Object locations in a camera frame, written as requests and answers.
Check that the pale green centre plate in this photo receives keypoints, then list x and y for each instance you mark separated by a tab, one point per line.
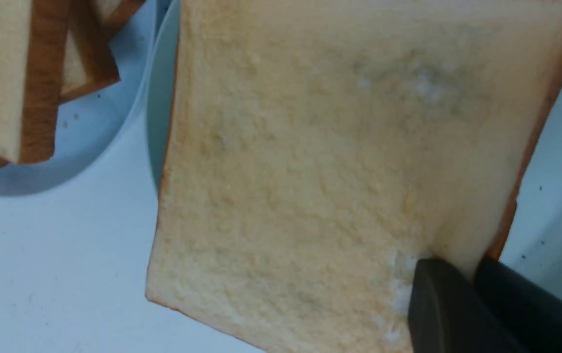
555	196

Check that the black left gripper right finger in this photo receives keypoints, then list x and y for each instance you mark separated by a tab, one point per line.
530	314

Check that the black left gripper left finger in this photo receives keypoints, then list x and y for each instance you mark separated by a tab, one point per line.
446	315

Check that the light blue bread plate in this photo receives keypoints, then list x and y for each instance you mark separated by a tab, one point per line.
87	126

